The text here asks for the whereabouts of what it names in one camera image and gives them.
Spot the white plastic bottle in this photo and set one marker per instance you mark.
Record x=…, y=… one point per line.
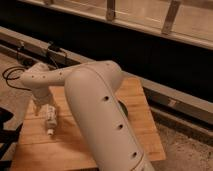
x=50, y=121

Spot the metal window frame rail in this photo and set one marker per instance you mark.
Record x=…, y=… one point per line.
x=187, y=21

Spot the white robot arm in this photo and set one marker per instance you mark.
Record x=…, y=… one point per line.
x=90, y=93

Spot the black chair base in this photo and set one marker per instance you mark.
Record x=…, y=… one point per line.
x=7, y=137

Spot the green ceramic bowl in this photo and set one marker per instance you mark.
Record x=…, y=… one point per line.
x=124, y=108

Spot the wooden table board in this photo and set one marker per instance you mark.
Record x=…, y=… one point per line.
x=66, y=149

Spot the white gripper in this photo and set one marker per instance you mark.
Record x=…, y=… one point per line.
x=42, y=96

